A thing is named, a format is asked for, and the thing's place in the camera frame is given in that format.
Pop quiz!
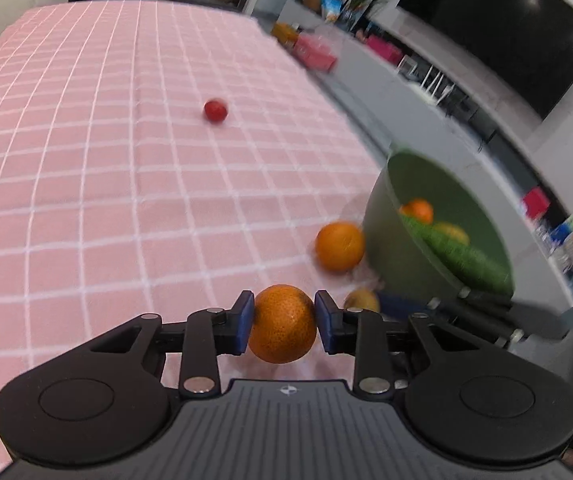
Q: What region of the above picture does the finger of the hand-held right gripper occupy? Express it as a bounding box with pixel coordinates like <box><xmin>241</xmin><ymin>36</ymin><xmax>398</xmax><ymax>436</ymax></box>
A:
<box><xmin>377</xmin><ymin>290</ymin><xmax>524</xmax><ymax>349</ymax></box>
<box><xmin>457</xmin><ymin>286</ymin><xmax>514</xmax><ymax>308</ymax></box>

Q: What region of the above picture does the pink tissue box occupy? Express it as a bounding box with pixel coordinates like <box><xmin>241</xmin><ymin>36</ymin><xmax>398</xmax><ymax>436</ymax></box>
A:
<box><xmin>293</xmin><ymin>34</ymin><xmax>338</xmax><ymax>72</ymax></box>

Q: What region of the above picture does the black television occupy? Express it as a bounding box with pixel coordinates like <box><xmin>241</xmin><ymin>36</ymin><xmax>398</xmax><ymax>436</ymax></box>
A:
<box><xmin>396</xmin><ymin>0</ymin><xmax>573</xmax><ymax>122</ymax></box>

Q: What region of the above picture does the grey television bench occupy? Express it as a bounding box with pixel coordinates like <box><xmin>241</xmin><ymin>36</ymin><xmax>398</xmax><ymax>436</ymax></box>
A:
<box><xmin>276</xmin><ymin>0</ymin><xmax>573</xmax><ymax>281</ymax></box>

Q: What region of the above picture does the red cherry tomato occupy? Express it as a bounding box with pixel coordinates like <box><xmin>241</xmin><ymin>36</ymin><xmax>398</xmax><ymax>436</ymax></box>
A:
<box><xmin>203</xmin><ymin>98</ymin><xmax>228</xmax><ymax>124</ymax></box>

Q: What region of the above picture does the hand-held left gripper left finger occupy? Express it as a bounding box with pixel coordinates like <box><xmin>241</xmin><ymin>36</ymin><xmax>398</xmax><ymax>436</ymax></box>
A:
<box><xmin>86</xmin><ymin>289</ymin><xmax>256</xmax><ymax>400</ymax></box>

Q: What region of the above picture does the orange box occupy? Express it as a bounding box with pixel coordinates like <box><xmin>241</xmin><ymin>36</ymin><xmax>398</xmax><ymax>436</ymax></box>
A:
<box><xmin>272</xmin><ymin>21</ymin><xmax>300</xmax><ymax>49</ymax></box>

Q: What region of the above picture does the magenta box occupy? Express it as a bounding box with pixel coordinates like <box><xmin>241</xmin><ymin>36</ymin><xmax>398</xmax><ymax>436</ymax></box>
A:
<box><xmin>366</xmin><ymin>35</ymin><xmax>403</xmax><ymax>67</ymax></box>

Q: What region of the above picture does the small brown longan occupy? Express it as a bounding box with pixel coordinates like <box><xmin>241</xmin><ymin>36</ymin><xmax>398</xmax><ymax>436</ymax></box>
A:
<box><xmin>343</xmin><ymin>287</ymin><xmax>381</xmax><ymax>314</ymax></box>

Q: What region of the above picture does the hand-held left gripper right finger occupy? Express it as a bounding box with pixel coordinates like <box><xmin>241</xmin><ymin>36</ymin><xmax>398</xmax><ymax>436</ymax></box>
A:
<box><xmin>315</xmin><ymin>289</ymin><xmax>449</xmax><ymax>397</ymax></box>

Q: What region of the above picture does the pink checked tablecloth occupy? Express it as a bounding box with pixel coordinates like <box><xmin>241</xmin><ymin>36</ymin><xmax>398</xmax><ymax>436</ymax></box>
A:
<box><xmin>0</xmin><ymin>0</ymin><xmax>392</xmax><ymax>467</ymax></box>

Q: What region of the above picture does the white router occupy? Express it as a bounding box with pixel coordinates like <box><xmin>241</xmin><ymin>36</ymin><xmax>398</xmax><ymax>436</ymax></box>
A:
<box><xmin>417</xmin><ymin>64</ymin><xmax>448</xmax><ymax>107</ymax></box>

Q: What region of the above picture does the red box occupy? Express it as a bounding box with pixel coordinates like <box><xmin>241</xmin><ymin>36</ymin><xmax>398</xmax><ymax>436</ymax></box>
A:
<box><xmin>523</xmin><ymin>187</ymin><xmax>550</xmax><ymax>222</ymax></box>

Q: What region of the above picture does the green cucumber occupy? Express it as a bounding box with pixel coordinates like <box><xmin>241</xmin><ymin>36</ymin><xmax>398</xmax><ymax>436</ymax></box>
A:
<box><xmin>400</xmin><ymin>212</ymin><xmax>511</xmax><ymax>295</ymax></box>

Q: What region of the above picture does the green colander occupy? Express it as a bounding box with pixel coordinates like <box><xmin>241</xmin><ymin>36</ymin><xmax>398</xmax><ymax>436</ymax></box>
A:
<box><xmin>363</xmin><ymin>151</ymin><xmax>517</xmax><ymax>306</ymax></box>

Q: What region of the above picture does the yellow-green round fruit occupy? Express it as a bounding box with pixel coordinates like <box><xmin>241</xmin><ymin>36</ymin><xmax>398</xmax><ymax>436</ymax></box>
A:
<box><xmin>433</xmin><ymin>222</ymin><xmax>470</xmax><ymax>247</ymax></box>

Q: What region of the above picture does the orange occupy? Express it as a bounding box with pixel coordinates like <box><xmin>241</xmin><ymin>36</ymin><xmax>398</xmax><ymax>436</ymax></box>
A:
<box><xmin>248</xmin><ymin>284</ymin><xmax>318</xmax><ymax>365</ymax></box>
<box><xmin>399</xmin><ymin>199</ymin><xmax>435</xmax><ymax>225</ymax></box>
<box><xmin>314</xmin><ymin>221</ymin><xmax>367</xmax><ymax>273</ymax></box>

